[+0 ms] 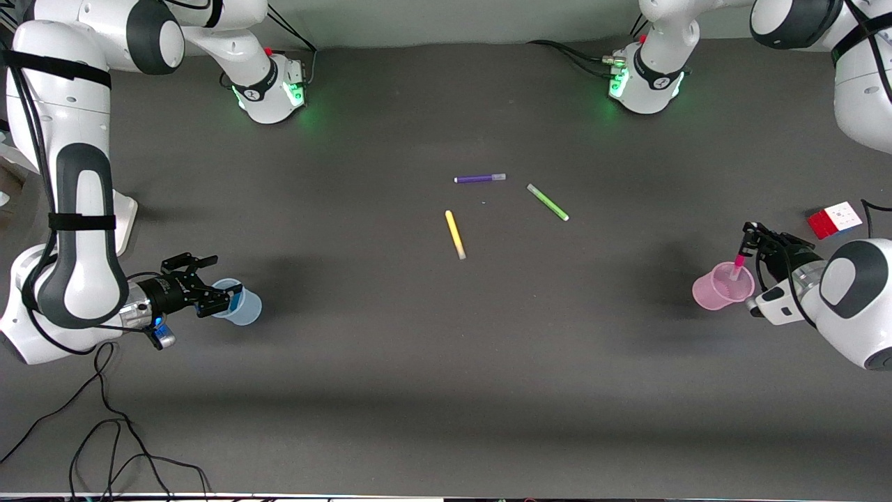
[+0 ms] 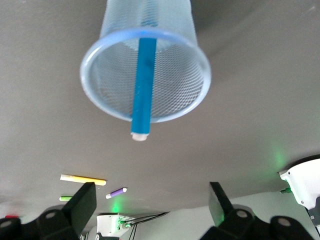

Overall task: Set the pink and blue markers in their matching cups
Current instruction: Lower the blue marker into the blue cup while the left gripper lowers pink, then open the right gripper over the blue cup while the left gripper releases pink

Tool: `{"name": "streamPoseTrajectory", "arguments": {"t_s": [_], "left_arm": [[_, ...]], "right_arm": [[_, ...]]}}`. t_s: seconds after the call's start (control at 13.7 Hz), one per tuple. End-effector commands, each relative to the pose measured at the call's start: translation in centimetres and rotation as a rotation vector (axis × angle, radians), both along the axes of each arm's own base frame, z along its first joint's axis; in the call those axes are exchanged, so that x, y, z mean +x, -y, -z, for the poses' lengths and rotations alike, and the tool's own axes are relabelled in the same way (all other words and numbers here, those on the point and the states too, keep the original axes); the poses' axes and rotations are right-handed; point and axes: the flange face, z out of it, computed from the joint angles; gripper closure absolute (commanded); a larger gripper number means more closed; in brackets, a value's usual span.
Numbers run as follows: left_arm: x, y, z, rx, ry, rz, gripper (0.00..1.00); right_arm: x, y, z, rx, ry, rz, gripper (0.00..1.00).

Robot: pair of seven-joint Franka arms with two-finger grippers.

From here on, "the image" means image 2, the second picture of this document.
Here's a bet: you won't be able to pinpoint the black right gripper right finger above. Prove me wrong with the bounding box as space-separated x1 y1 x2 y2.
199 181 316 240

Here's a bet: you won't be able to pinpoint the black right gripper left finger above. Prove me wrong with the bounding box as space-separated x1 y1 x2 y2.
0 181 98 240

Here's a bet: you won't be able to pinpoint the blue marker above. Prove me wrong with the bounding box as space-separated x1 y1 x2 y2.
130 37 158 142

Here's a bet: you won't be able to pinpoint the yellow marker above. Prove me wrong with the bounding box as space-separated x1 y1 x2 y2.
59 173 107 187

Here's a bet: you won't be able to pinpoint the purple marker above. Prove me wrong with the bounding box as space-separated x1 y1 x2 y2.
105 186 128 200

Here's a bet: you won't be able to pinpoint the blue mesh cup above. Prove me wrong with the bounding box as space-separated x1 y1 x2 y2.
79 0 212 124

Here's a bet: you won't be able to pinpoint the black left arm base cables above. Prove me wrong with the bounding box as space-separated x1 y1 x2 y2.
124 211 171 240

